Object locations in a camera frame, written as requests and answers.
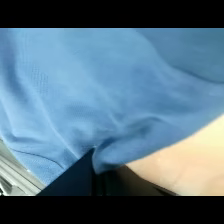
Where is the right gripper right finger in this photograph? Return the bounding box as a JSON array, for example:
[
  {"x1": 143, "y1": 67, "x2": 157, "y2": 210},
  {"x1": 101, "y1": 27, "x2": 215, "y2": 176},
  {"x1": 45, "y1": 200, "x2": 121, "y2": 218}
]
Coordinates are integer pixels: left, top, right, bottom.
[{"x1": 95, "y1": 169, "x2": 118, "y2": 197}]

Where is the silver frame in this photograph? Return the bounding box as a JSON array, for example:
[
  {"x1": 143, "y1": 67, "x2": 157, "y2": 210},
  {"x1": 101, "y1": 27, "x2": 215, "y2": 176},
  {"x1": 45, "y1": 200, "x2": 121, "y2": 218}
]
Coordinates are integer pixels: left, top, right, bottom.
[{"x1": 0, "y1": 138, "x2": 47, "y2": 197}]

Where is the blue T-shirt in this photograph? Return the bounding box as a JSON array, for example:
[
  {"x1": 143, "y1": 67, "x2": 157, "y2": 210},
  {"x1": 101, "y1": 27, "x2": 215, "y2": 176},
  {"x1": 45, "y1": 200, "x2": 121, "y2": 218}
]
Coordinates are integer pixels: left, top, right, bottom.
[{"x1": 0, "y1": 28, "x2": 224, "y2": 186}]

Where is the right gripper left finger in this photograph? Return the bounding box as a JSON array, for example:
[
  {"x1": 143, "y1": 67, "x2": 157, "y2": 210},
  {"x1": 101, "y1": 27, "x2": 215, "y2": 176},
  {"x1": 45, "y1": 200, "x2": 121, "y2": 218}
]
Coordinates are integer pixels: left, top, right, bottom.
[{"x1": 37, "y1": 148, "x2": 97, "y2": 197}]

